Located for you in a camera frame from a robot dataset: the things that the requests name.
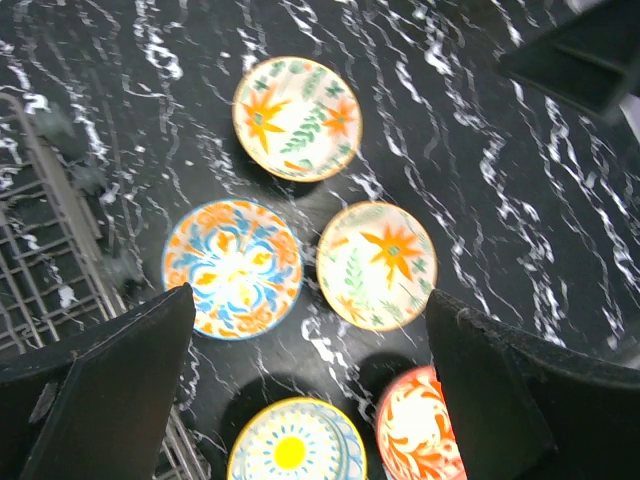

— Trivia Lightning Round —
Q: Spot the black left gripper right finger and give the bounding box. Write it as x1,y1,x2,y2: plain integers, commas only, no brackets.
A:
425,289,639,479

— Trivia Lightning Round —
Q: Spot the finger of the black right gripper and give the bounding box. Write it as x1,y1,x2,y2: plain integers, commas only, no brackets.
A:
497,0,639,119

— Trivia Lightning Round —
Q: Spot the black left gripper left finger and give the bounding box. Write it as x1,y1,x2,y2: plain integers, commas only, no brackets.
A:
1,284,195,479

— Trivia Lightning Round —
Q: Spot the red orange pattern bowl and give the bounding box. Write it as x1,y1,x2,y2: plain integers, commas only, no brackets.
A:
376,365,467,480

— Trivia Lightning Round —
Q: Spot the grey wire dish rack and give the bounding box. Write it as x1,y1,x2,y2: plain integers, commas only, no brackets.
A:
1,94,210,479

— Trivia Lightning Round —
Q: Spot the orange flower bowl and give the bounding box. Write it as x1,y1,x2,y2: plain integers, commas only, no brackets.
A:
316,201,438,332
231,56,363,183

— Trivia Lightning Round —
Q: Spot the blue orange pattern bowl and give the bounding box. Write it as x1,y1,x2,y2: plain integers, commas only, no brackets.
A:
161,198,304,341

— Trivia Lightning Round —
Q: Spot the yellow sun blue bowl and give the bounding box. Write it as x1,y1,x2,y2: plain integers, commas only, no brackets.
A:
226,397,368,480

